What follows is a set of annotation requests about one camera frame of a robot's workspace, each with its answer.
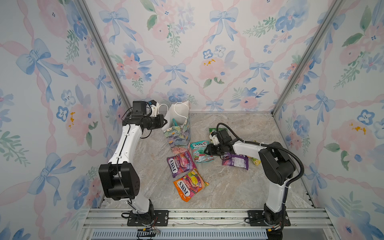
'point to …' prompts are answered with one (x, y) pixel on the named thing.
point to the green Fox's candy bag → (215, 129)
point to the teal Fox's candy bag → (198, 148)
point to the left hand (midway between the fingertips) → (167, 119)
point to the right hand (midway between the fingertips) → (206, 150)
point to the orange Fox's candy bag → (189, 185)
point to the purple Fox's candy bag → (182, 163)
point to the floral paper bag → (176, 126)
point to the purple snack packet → (235, 160)
